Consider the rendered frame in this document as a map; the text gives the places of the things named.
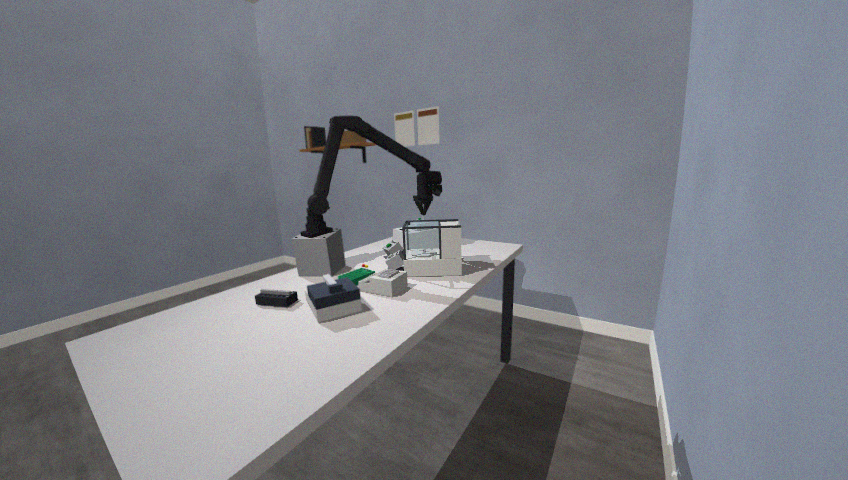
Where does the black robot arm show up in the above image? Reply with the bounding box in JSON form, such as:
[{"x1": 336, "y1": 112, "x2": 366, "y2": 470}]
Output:
[{"x1": 300, "y1": 116, "x2": 442, "y2": 238}]

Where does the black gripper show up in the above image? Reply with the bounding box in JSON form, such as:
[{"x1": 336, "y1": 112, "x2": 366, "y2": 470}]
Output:
[{"x1": 413, "y1": 185, "x2": 433, "y2": 215}]

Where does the green tube rack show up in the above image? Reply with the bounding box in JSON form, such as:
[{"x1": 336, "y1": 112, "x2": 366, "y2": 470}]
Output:
[{"x1": 338, "y1": 268, "x2": 375, "y2": 285}]

